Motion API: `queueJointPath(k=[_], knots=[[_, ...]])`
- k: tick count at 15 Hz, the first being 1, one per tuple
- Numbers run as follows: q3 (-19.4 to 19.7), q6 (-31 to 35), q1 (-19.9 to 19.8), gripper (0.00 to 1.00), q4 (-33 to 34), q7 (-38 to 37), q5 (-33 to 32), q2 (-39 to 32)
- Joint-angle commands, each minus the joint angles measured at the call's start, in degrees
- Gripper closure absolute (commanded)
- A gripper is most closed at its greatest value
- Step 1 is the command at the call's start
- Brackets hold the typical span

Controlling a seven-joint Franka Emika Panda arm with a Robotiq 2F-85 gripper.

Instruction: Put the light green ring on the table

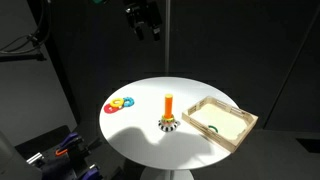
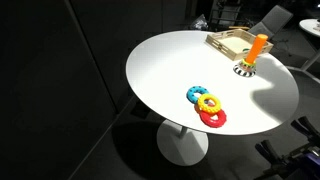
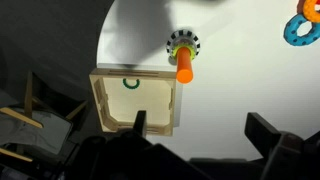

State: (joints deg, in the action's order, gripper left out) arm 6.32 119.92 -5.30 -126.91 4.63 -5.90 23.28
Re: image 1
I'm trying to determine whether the blue toy ring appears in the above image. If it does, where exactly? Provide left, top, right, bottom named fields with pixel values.
left=122, top=96, right=136, bottom=108

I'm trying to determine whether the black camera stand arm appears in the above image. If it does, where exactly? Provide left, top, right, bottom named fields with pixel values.
left=0, top=33, right=48, bottom=63

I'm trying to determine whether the silver metal bar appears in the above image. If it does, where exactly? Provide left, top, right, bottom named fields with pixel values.
left=25, top=152, right=44, bottom=166

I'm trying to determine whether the black white striped base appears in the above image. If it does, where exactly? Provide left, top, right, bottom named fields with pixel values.
left=157, top=119, right=180, bottom=133

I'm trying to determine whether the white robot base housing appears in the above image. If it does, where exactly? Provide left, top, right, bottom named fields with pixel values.
left=0, top=130, right=43, bottom=180

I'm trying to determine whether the light green toy ring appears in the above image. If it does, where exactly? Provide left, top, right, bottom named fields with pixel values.
left=161, top=114, right=176, bottom=123

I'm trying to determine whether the red flat toy ring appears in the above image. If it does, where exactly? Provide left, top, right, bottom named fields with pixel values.
left=103, top=102, right=120, bottom=115

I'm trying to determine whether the wooden tray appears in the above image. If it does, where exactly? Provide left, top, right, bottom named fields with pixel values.
left=181, top=95, right=259, bottom=154

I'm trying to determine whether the yellow toy ring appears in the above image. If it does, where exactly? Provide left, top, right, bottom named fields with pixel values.
left=109, top=97, right=125, bottom=109

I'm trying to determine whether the orange stacking peg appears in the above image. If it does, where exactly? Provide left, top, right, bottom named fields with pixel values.
left=163, top=93, right=174, bottom=120

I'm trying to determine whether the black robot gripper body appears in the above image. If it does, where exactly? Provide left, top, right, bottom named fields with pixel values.
left=123, top=0, right=164, bottom=34

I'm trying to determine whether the dark green toy ring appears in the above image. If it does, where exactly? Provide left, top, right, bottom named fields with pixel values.
left=207, top=124, right=220, bottom=134

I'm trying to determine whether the white table pedestal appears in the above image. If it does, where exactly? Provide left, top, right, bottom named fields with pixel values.
left=139, top=167, right=195, bottom=180

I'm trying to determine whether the grey vertical pole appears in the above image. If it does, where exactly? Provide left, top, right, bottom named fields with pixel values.
left=163, top=0, right=172, bottom=78

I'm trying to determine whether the purple clamp with orange handle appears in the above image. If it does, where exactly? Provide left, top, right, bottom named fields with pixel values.
left=54, top=131, right=84, bottom=158

